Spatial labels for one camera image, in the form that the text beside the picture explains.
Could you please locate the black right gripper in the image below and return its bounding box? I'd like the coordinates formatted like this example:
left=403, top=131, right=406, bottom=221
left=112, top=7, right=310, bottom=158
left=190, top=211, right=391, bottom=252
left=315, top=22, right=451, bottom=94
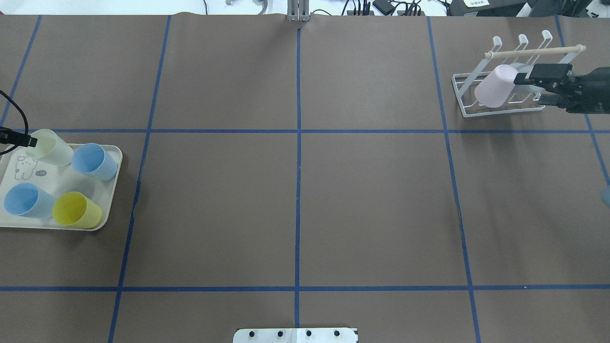
left=527, top=63, right=610, bottom=114

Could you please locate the pale green cup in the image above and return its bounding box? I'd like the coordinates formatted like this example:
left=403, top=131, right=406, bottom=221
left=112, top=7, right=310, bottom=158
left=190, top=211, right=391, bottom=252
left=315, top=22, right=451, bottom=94
left=26, top=130, right=74, bottom=167

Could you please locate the pink plastic cup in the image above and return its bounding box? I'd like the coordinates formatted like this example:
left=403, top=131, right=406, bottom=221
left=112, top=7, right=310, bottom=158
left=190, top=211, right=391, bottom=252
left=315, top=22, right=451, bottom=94
left=474, top=64, right=517, bottom=108

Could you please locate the light blue cup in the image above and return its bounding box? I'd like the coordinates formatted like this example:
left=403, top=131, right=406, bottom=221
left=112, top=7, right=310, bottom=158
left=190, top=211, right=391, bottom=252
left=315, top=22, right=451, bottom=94
left=4, top=182, right=57, bottom=220
left=71, top=143, right=118, bottom=182

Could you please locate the yellow plastic cup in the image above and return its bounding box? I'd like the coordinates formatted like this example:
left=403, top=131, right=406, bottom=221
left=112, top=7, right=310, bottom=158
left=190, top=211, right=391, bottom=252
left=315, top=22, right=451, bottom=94
left=51, top=192, right=102, bottom=230

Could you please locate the cream plastic tray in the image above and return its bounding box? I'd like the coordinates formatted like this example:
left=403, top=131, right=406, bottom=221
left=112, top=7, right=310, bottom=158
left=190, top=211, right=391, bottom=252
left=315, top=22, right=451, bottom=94
left=0, top=145, right=123, bottom=232

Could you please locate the white wire cup rack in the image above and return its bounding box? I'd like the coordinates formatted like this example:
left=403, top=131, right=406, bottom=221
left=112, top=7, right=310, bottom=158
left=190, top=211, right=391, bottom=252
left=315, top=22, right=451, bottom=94
left=451, top=29, right=587, bottom=119

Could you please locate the aluminium frame post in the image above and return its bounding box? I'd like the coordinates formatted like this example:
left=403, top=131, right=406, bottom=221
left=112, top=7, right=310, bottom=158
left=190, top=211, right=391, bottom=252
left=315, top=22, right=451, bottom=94
left=287, top=0, right=311, bottom=22

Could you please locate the white camera mast base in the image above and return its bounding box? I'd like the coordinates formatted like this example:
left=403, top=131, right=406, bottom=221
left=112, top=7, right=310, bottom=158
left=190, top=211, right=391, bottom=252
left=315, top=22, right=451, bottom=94
left=233, top=327, right=359, bottom=343

